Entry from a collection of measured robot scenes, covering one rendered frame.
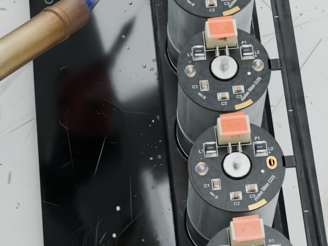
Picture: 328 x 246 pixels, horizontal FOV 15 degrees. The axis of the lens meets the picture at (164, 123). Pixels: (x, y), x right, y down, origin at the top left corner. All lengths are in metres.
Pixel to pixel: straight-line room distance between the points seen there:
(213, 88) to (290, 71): 0.02
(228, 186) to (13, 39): 0.07
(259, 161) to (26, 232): 0.09
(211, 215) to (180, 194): 0.04
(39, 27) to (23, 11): 0.13
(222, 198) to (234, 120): 0.02
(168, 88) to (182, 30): 0.03
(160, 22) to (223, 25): 0.06
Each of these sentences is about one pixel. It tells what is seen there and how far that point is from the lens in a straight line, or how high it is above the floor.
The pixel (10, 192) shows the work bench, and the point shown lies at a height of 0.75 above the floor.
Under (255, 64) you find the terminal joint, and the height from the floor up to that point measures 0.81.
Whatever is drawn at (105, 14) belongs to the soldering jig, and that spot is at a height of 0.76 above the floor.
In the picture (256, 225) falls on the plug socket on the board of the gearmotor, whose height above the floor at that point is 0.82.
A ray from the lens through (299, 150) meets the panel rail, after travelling 0.32.
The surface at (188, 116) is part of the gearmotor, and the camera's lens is 0.34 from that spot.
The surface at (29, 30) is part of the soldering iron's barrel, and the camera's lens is 0.28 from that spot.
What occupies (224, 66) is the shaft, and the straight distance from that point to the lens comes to 0.33.
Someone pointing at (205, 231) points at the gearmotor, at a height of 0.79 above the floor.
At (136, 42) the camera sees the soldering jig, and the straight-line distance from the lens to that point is 0.39.
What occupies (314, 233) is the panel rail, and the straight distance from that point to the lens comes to 0.31.
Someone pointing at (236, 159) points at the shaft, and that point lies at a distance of 0.32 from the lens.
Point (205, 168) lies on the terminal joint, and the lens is 0.32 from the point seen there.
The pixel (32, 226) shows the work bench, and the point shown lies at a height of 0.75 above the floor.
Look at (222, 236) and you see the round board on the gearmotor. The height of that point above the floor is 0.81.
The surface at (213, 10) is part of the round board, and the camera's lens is 0.34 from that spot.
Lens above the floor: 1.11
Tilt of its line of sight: 66 degrees down
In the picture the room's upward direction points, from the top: straight up
